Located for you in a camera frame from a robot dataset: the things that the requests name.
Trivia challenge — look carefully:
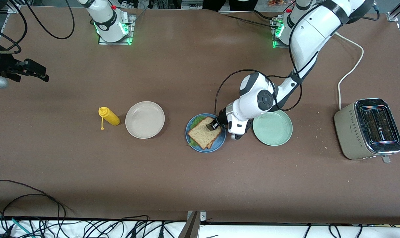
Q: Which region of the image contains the brown bread slice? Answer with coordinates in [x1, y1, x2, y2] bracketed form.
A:
[187, 125, 222, 150]
[203, 131, 223, 150]

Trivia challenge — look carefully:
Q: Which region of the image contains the grey aluminium post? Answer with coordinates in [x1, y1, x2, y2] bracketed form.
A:
[178, 212, 200, 238]

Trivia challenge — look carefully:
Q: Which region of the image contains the black looped cable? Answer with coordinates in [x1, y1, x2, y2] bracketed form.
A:
[0, 179, 67, 238]

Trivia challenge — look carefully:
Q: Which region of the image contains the white power cable with plug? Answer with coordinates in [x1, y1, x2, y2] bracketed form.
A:
[334, 31, 365, 111]

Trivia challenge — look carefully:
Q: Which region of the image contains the light green round plate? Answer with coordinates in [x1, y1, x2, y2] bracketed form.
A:
[252, 110, 293, 146]

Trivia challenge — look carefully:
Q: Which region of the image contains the yellow squeeze bottle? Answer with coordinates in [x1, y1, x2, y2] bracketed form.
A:
[98, 107, 121, 130]

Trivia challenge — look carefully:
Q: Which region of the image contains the green lettuce leaf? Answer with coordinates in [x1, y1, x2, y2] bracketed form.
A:
[188, 115, 208, 147]

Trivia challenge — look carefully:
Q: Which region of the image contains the blue round plate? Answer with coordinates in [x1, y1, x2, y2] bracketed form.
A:
[185, 113, 227, 153]

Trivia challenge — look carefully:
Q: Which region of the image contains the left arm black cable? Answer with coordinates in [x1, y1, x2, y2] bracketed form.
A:
[214, 5, 380, 128]

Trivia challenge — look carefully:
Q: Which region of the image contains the beige and chrome toaster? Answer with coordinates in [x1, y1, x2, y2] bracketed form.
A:
[334, 98, 400, 163]

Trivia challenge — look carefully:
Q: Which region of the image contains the teal cable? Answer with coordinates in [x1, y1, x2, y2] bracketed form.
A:
[0, 215, 33, 238]

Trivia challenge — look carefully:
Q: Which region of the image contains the black cable to arm base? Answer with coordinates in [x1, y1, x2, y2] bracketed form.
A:
[224, 9, 280, 30]

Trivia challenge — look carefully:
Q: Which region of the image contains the aluminium frame profile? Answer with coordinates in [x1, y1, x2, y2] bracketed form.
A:
[7, 0, 21, 14]
[387, 0, 400, 22]

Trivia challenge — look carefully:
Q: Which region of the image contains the beige round plate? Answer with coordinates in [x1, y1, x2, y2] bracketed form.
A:
[125, 101, 165, 139]

